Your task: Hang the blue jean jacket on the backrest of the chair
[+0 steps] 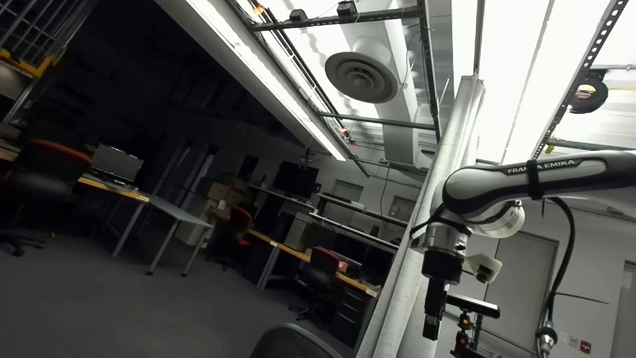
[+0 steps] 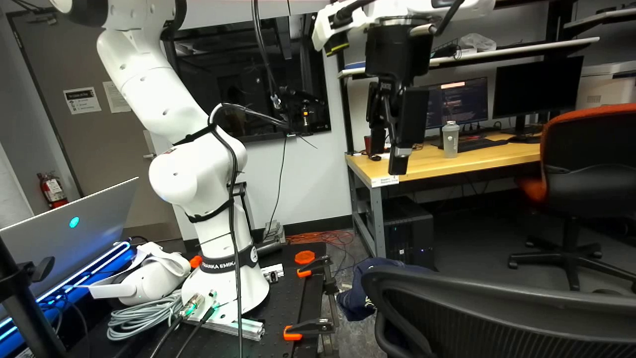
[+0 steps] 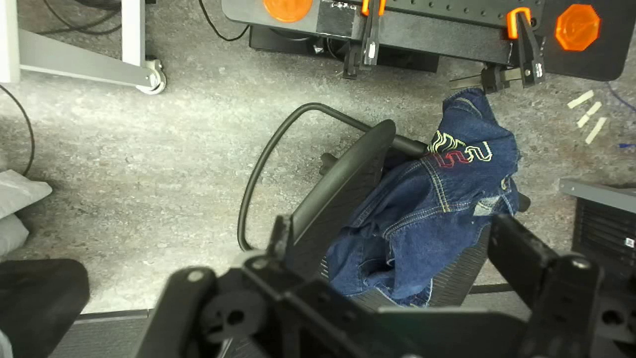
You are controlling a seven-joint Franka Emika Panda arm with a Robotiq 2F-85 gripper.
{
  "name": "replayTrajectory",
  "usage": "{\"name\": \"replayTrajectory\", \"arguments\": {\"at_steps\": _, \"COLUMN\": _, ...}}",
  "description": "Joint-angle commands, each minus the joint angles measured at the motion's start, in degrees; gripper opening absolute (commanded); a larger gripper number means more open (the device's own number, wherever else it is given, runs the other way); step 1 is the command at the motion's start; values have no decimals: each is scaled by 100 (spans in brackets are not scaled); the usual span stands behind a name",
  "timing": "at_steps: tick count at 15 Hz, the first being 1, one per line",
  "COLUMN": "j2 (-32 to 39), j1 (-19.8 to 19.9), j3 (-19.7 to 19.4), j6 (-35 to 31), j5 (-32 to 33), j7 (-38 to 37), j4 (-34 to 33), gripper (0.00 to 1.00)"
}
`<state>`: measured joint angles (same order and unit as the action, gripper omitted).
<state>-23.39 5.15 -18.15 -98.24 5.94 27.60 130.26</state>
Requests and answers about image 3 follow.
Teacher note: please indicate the black rounded casing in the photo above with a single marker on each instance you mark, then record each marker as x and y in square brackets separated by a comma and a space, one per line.
[40, 304]

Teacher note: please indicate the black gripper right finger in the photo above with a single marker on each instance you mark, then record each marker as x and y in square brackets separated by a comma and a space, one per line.
[563, 304]

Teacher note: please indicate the white cart frame with caster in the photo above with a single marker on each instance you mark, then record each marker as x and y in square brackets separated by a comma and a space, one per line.
[135, 32]

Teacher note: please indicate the black computer tower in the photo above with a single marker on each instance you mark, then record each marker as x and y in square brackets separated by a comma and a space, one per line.
[606, 231]

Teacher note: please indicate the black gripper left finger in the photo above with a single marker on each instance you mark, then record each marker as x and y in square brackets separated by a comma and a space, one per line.
[179, 310]

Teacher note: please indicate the black mesh office chair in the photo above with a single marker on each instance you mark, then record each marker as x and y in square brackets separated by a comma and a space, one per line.
[344, 191]

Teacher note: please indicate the orange black bar clamp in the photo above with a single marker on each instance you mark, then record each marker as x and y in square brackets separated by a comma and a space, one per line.
[368, 46]
[527, 46]

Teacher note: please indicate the orange round knob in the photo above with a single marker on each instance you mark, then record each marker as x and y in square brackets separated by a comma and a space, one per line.
[288, 6]
[577, 28]

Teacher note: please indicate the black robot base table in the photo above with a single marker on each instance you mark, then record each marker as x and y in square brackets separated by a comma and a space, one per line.
[437, 30]

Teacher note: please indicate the white tape strip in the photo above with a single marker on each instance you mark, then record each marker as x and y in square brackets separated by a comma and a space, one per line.
[594, 129]
[581, 99]
[588, 113]

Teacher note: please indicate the white plastic bag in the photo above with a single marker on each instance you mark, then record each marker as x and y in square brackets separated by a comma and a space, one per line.
[16, 199]

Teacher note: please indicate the wooden desk grey frame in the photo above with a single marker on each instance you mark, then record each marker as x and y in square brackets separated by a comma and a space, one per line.
[598, 193]

